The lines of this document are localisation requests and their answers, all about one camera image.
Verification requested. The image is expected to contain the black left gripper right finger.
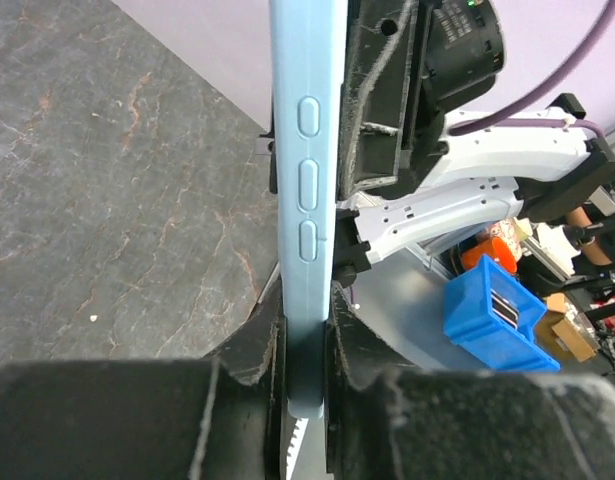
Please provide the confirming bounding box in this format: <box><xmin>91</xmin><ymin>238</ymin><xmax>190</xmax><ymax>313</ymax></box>
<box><xmin>325</xmin><ymin>288</ymin><xmax>615</xmax><ymax>479</ymax></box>

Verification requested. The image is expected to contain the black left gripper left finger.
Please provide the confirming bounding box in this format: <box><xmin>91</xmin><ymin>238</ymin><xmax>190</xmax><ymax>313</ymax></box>
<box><xmin>0</xmin><ymin>287</ymin><xmax>286</xmax><ymax>479</ymax></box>

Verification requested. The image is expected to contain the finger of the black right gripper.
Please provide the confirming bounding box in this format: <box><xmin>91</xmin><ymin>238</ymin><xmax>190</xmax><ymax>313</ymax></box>
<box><xmin>338</xmin><ymin>1</ymin><xmax>418</xmax><ymax>195</ymax></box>

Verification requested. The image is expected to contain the phone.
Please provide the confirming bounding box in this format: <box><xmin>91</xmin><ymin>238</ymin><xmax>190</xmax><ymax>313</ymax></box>
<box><xmin>270</xmin><ymin>1</ymin><xmax>348</xmax><ymax>418</ymax></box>

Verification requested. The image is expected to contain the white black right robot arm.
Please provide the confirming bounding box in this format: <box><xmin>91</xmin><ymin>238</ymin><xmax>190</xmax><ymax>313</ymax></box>
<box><xmin>333</xmin><ymin>1</ymin><xmax>615</xmax><ymax>286</ymax></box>

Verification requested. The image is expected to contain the blue plastic bin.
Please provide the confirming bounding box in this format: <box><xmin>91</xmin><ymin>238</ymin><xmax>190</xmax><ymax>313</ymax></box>
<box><xmin>443</xmin><ymin>256</ymin><xmax>560</xmax><ymax>372</ymax></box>

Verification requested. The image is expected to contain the orange round object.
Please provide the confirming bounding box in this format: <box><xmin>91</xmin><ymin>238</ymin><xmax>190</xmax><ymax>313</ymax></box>
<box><xmin>460</xmin><ymin>237</ymin><xmax>517</xmax><ymax>274</ymax></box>

